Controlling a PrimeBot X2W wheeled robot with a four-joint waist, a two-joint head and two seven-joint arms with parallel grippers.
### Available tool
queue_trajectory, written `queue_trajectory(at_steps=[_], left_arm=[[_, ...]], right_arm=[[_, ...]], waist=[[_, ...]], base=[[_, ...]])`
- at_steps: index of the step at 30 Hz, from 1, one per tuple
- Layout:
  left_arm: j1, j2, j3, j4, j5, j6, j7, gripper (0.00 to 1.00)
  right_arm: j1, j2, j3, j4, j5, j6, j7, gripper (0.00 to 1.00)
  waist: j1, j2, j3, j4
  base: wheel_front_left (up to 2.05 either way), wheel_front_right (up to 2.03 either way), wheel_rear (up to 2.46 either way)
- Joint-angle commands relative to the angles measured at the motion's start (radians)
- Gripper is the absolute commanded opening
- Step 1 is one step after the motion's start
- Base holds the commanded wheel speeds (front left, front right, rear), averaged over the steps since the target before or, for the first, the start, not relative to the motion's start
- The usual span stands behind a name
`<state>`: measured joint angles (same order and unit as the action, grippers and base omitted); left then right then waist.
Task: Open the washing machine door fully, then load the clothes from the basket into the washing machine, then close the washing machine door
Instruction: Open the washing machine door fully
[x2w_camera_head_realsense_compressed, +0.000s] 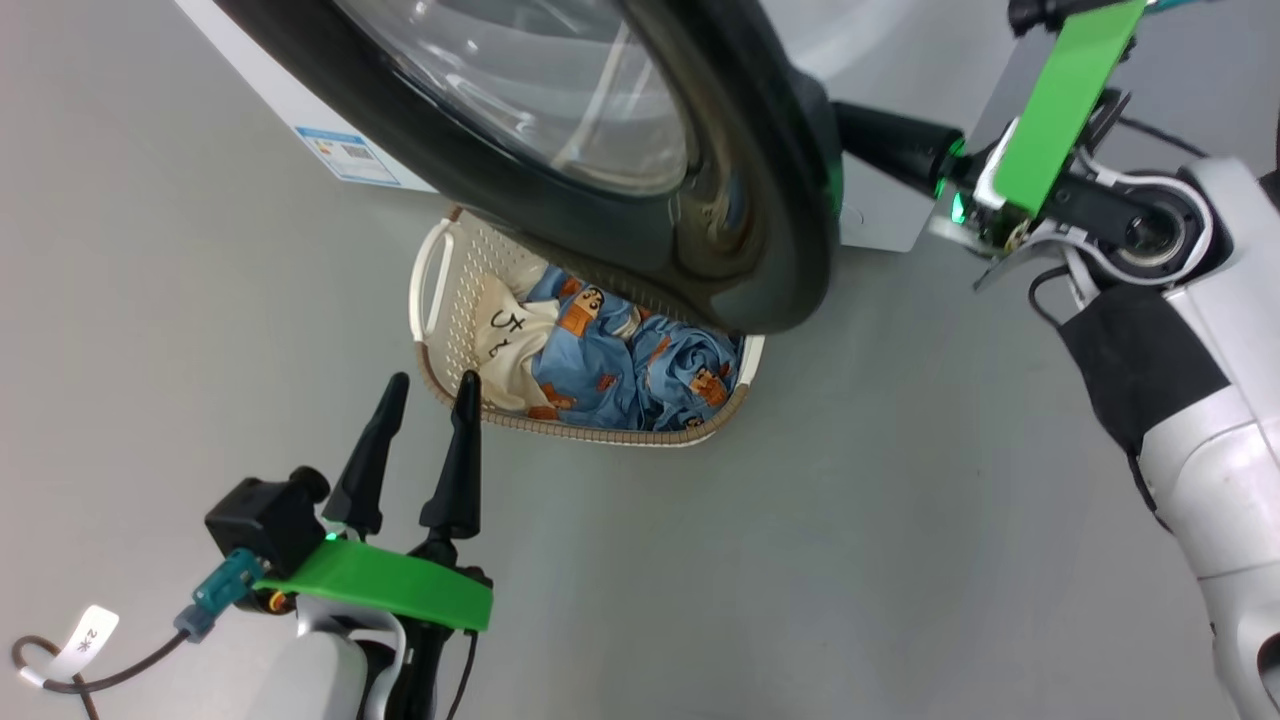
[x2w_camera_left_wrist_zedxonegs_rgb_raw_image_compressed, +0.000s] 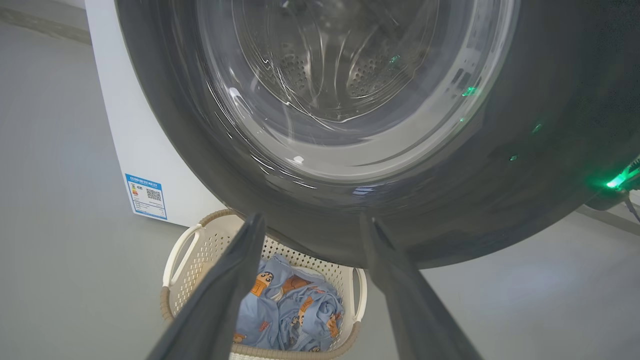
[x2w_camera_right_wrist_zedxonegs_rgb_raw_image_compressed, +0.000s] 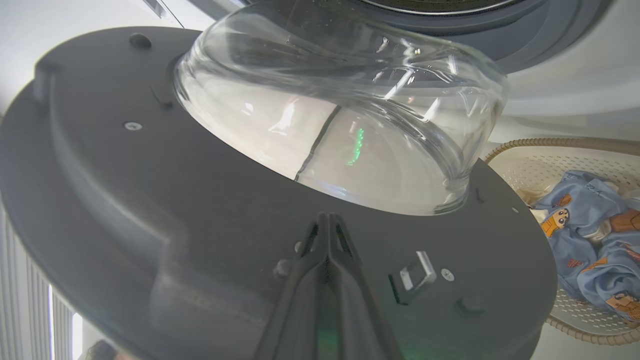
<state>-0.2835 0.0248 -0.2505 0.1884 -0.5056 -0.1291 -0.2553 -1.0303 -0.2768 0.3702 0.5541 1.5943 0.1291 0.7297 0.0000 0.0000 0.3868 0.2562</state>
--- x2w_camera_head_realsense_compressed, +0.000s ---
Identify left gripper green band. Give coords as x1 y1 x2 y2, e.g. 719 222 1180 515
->
253 370 494 634

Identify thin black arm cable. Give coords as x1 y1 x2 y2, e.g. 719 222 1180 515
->
445 630 480 720

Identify cream garment with black writing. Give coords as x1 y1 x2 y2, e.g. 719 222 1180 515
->
478 258 561 413

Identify white paper cable tag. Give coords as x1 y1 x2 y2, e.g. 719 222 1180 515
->
18 605 121 691

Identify blue cartoon print garment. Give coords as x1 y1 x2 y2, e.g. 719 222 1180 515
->
525 265 746 433

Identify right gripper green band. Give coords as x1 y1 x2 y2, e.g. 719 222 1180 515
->
833 0 1148 293

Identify cream perforated laundry basket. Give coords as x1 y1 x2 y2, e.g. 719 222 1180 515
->
408 207 766 448

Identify white front-load washing machine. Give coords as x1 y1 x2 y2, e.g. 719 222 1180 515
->
175 0 1021 253

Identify black round glass washer door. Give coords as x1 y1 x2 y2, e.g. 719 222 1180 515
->
210 0 846 336

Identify dark cable with teal connector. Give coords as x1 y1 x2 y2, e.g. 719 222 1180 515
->
1115 115 1211 161
12 548 266 720

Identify blue white energy label sticker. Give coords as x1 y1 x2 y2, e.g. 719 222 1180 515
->
295 127 401 188

